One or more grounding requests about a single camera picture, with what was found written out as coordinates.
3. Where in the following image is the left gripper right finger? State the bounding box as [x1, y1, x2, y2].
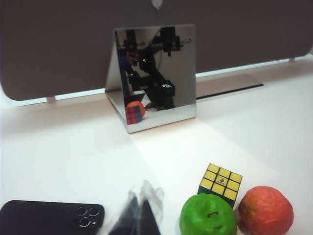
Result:
[139, 180, 165, 235]

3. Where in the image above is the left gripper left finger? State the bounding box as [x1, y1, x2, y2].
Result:
[102, 186, 145, 235]

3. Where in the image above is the green plastic apple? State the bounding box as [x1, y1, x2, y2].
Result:
[179, 193, 237, 235]

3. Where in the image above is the orange plastic fruit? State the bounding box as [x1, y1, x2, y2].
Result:
[238, 186, 294, 233]

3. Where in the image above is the Rubik's cube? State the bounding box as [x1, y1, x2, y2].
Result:
[198, 163, 243, 209]

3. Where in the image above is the square tabletop mirror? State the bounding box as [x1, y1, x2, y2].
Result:
[105, 23, 197, 134]

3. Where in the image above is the black smartphone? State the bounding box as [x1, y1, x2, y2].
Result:
[0, 200, 105, 235]

